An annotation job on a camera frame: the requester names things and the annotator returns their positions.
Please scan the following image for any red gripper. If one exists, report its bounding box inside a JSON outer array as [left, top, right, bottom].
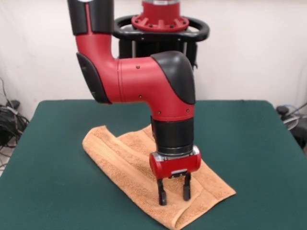
[[149, 145, 202, 206]]

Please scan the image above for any tan terry towel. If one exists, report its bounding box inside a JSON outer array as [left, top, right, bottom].
[[82, 124, 237, 230]]

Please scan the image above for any dark green table cloth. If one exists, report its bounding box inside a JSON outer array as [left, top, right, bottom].
[[0, 99, 307, 230]]

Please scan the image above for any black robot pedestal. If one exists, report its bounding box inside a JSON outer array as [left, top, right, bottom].
[[112, 15, 211, 70]]

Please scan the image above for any black cable bundle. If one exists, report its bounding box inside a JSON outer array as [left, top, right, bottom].
[[0, 76, 30, 168]]

